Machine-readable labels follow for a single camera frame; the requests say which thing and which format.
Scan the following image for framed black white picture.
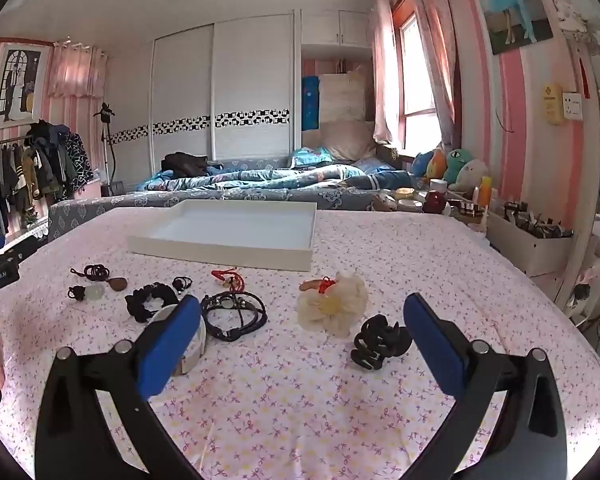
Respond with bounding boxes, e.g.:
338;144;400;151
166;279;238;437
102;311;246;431
0;45;48;131

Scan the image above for blue plush toy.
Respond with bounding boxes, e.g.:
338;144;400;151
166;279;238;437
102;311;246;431
411;152;436;177

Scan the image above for white sliding wardrobe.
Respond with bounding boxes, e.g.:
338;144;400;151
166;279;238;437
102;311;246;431
150;10;301;171

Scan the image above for black cord white bead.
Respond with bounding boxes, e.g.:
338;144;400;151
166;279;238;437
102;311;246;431
67;283;106;304

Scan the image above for clothes rack with clothes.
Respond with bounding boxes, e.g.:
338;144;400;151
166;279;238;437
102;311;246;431
0;120;96;241

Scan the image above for black cord bracelets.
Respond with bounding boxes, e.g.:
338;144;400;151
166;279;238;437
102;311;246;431
200;290;269;343

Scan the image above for beige pillow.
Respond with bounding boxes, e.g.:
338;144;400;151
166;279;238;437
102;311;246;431
320;120;378;163

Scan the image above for pink floral tablecloth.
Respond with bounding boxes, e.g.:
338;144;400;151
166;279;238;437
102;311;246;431
0;205;600;480

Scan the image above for red round jar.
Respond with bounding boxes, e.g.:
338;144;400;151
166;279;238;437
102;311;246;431
422;190;448;214

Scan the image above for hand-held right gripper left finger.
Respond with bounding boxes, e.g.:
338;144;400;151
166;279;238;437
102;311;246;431
34;295;221;480

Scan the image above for pink valance curtain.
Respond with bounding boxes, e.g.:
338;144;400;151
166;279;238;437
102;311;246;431
47;42;108;100

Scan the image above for pink window curtain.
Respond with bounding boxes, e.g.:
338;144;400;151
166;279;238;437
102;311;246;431
372;0;406;145
405;0;456;150

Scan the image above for blue bag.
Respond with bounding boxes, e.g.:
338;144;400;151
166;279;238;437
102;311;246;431
302;76;321;131

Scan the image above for red cord amber pendant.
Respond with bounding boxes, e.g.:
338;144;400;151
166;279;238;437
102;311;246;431
299;276;339;295

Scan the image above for yellow wall holder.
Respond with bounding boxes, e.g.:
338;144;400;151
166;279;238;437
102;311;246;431
541;83;565;126

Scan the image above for black hair claw clip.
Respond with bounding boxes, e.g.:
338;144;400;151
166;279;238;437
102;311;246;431
350;314;414;372

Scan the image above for red cord bracelet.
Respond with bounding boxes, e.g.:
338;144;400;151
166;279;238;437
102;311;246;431
211;267;247;292

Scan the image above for white overhead cabinets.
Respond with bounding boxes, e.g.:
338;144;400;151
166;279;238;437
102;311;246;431
300;9;373;51

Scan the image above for wall poster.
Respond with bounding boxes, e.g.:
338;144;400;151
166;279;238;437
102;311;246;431
467;0;555;56

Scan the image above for white strap wristwatch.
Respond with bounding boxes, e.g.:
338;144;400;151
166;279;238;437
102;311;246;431
150;305;210;377

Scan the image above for cream flower hair clip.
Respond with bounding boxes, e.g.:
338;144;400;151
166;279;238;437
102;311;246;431
297;270;369;338

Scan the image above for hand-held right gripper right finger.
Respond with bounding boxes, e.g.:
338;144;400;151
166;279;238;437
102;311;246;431
402;292;568;480

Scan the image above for green plush toy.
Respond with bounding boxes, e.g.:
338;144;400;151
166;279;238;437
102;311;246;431
442;147;476;183

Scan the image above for window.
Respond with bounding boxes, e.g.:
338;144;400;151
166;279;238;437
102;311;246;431
390;0;443;153

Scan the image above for black bag on bed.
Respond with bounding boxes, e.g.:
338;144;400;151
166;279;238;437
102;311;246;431
161;151;211;178

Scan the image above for white wall socket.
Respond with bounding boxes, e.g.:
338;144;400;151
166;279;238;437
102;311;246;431
562;91;583;121

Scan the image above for white tray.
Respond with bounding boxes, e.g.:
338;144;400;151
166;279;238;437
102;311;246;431
126;199;319;272

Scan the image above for folded beige blanket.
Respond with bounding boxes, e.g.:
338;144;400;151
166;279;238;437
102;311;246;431
319;72;368;122

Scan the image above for orange plush toy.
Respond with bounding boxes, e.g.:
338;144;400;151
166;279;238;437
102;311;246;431
426;149;448;181

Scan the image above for white plush toy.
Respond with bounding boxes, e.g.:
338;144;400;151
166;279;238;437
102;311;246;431
455;159;490;192

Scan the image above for black cord brown pendant necklace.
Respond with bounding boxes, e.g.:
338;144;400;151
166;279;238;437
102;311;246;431
70;263;129;293

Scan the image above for dark beaded hair accessory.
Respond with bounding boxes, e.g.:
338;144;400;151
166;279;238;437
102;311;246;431
124;282;180;324

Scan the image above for white organizer box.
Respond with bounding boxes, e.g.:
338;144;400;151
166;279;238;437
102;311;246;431
485;200;576;277

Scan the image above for blue quilt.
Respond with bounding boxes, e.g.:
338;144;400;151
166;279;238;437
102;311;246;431
135;147;416;193

